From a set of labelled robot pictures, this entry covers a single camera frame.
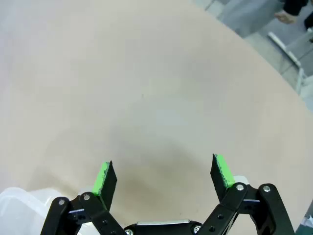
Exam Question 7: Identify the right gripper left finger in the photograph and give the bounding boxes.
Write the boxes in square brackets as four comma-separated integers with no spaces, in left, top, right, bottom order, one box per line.
[40,160,125,235]

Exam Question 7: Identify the person in black clothing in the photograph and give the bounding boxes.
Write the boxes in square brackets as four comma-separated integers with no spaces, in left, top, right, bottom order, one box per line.
[281,0,313,32]

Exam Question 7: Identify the person's right hand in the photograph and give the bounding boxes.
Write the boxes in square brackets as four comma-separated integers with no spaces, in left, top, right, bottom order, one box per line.
[274,10,297,24]

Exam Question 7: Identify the empty clear plastic container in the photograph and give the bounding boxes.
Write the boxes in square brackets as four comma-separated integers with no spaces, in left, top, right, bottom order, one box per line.
[0,175,251,235]

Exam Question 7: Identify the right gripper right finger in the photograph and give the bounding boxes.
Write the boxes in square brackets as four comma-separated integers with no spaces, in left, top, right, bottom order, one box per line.
[199,153,295,235]

